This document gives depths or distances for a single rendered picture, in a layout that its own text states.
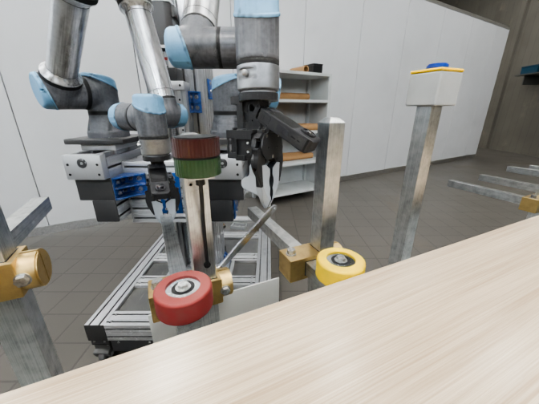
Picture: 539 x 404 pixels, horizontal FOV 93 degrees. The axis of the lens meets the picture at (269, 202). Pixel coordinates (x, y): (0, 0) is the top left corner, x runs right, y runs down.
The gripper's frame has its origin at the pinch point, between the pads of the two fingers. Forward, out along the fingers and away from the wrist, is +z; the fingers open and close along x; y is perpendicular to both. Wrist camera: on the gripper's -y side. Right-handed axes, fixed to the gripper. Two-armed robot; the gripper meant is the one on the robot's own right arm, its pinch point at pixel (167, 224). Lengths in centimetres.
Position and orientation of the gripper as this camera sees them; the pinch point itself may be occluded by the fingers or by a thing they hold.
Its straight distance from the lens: 81.2
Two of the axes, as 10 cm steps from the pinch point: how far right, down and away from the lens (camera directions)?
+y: -4.2, -3.1, 8.5
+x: -9.1, 1.4, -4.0
